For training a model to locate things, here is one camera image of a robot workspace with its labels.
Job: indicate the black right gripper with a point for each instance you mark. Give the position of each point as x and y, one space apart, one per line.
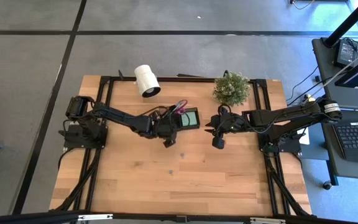
230 123

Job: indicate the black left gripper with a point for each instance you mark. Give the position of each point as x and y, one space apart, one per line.
165 126

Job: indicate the purple pink scissors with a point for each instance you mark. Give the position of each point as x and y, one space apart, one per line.
179 109

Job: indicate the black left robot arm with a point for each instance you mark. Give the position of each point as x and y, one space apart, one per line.
117 115

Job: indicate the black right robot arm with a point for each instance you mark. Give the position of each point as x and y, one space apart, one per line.
291 116

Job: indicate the black mesh desk organizer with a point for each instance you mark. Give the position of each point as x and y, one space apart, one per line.
198 118

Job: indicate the potted green plant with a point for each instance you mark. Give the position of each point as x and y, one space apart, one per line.
232 88

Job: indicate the yellow power strip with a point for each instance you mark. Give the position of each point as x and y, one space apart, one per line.
309 99

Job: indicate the grey side desk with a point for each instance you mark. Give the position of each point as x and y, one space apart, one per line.
353 172
328 87

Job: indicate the black caster wheel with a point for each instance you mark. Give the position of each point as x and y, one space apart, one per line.
327 185

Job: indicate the black power adapter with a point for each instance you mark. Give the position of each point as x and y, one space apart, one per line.
346 53

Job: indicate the black rig beam with brackets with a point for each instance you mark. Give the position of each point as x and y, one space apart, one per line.
42 217

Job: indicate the black diagonal pole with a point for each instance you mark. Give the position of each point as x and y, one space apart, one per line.
350 21

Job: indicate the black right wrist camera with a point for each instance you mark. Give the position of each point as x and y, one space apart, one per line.
218 142

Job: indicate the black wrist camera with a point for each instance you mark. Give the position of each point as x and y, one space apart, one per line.
218 142
169 143

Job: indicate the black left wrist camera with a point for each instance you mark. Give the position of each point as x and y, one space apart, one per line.
169 143

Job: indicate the black aluminium table frame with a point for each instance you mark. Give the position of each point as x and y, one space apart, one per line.
172 79

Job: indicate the table-level camera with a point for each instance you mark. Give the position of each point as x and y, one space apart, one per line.
181 219

